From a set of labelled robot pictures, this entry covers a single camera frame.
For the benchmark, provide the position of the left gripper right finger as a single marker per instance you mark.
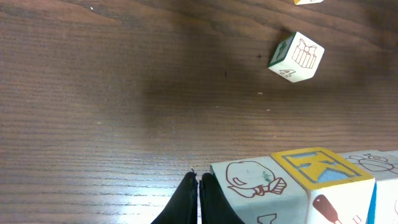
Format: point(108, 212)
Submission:
point(215, 208)

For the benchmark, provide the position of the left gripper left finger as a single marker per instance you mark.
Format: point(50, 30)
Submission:
point(183, 205)

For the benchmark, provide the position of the wooden block with red mark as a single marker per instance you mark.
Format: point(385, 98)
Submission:
point(338, 191)

